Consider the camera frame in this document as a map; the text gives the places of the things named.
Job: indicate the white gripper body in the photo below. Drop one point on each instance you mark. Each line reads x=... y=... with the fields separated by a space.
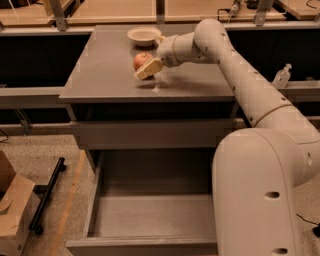
x=166 y=50

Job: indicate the red apple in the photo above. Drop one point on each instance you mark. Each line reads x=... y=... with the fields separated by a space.
x=140 y=59

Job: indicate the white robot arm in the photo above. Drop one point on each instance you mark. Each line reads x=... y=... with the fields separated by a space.
x=256 y=169

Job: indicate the grey drawer cabinet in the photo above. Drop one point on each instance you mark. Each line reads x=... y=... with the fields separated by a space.
x=121 y=97

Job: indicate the closed grey top drawer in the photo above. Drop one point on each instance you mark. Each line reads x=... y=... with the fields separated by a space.
x=151 y=134

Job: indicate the open grey middle drawer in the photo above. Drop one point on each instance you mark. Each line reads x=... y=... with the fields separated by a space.
x=150 y=203

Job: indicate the white bowl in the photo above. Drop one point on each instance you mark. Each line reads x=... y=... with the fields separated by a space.
x=144 y=36

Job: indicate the clear sanitizer bottle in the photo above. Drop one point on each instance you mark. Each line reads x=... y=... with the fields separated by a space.
x=282 y=77

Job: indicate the black bar stand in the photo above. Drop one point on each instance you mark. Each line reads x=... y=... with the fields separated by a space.
x=44 y=192

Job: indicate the cardboard box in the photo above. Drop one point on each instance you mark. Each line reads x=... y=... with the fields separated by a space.
x=18 y=204

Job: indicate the grey metal rail frame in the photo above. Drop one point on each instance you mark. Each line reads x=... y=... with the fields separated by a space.
x=28 y=53

